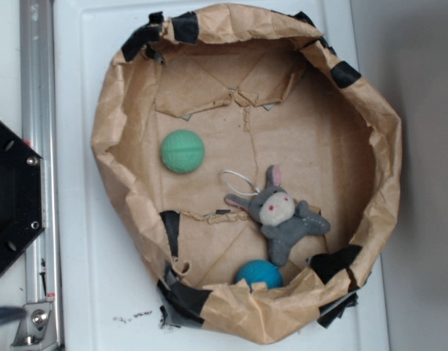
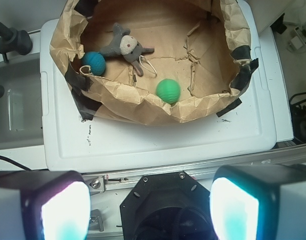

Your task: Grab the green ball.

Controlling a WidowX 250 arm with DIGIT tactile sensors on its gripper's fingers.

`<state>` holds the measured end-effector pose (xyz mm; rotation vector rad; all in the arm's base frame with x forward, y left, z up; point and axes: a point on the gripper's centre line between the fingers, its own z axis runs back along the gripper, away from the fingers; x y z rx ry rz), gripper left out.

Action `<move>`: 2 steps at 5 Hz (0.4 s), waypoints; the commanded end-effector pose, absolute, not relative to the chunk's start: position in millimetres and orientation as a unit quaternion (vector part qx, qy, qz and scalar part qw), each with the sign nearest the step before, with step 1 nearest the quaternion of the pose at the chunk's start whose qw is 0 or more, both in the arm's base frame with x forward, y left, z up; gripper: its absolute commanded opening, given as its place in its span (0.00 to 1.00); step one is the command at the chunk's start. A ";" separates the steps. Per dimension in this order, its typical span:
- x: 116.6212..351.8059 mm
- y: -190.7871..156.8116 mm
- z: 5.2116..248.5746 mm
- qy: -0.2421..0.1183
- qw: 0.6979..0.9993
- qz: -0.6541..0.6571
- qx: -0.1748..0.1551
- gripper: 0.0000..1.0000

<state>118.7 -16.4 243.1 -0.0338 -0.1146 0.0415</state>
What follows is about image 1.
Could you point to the green rubber ball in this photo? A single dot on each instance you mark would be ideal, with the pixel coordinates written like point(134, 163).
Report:
point(182, 151)

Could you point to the blue rubber ball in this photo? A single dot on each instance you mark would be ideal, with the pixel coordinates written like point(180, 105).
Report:
point(257, 271)

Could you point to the grey plush bunny toy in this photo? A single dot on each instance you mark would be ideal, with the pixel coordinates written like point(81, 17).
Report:
point(283, 221)

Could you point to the brown paper bag tray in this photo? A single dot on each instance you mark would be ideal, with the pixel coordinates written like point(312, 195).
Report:
point(260, 88)

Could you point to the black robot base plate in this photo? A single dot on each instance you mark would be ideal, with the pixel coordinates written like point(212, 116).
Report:
point(21, 218)

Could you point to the aluminium extrusion rail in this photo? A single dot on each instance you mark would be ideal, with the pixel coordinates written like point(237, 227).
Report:
point(43, 266)

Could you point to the metal corner bracket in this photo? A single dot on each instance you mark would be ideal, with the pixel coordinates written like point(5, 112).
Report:
point(37, 330)

